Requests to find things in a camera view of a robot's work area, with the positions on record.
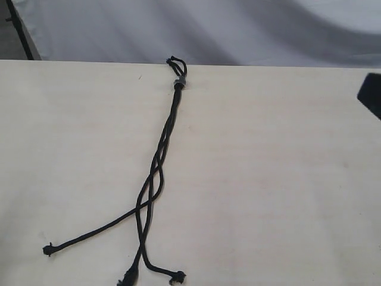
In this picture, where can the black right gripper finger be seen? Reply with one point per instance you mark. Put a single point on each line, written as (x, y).
(370, 93)

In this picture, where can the white backdrop cloth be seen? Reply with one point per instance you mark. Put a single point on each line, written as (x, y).
(253, 33)

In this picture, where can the clear tape piece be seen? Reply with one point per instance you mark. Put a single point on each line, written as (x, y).
(180, 83)

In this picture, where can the black stand pole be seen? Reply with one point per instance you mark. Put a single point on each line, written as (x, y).
(18, 26)

